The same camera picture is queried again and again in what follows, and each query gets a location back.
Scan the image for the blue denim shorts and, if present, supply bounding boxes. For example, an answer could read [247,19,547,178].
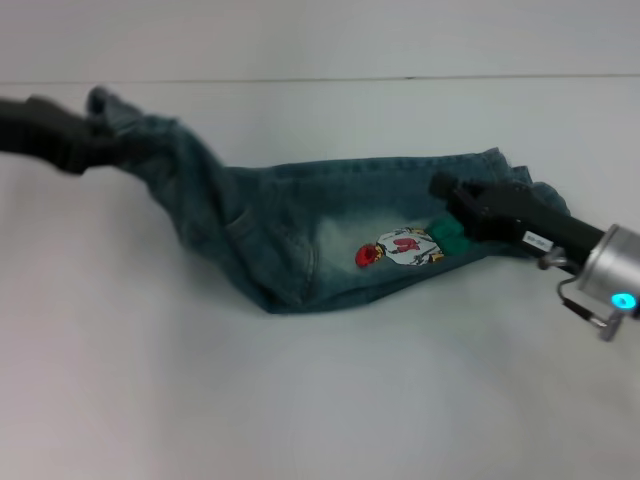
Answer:
[85,85,571,315]

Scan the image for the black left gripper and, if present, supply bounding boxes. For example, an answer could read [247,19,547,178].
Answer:
[0,93,134,177]

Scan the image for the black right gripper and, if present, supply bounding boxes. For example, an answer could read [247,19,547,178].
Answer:
[428,171,617,263]

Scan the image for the grey wrist cable with plug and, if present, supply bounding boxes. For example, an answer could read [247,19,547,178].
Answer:
[556,276,622,344]

